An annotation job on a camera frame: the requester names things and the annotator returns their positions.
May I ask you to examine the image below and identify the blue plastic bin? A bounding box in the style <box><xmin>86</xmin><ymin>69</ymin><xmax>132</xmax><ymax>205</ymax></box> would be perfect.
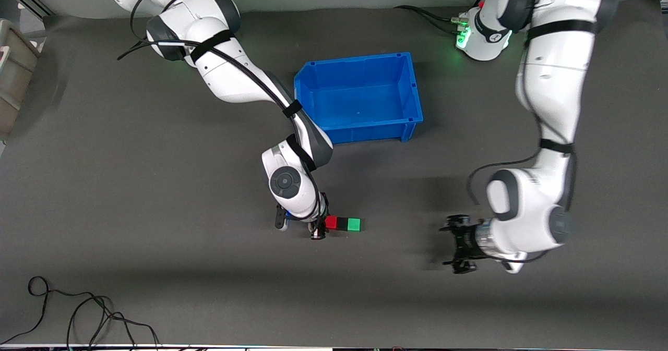
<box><xmin>293</xmin><ymin>52</ymin><xmax>424</xmax><ymax>144</ymax></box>

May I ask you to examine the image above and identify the beige plastic crate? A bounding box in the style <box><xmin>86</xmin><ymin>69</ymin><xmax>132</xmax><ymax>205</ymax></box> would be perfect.
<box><xmin>0</xmin><ymin>20</ymin><xmax>42</xmax><ymax>140</ymax></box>

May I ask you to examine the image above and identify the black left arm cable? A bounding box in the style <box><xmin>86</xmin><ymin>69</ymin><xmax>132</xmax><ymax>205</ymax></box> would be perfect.
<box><xmin>466</xmin><ymin>150</ymin><xmax>577</xmax><ymax>208</ymax></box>

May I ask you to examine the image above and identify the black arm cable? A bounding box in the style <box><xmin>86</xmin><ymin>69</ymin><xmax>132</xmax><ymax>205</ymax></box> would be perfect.
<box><xmin>466</xmin><ymin>150</ymin><xmax>577</xmax><ymax>208</ymax></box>
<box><xmin>117</xmin><ymin>0</ymin><xmax>325</xmax><ymax>221</ymax></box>

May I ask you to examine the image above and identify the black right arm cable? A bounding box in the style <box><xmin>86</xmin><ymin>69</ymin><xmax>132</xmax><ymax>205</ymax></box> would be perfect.
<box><xmin>117</xmin><ymin>0</ymin><xmax>325</xmax><ymax>221</ymax></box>

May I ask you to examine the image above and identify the black base power cable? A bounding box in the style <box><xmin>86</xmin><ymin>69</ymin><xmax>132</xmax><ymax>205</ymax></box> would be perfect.
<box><xmin>394</xmin><ymin>5</ymin><xmax>465</xmax><ymax>34</ymax></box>

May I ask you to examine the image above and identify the black floor cable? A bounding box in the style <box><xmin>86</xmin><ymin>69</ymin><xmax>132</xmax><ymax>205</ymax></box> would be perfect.
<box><xmin>0</xmin><ymin>276</ymin><xmax>160</xmax><ymax>351</ymax></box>

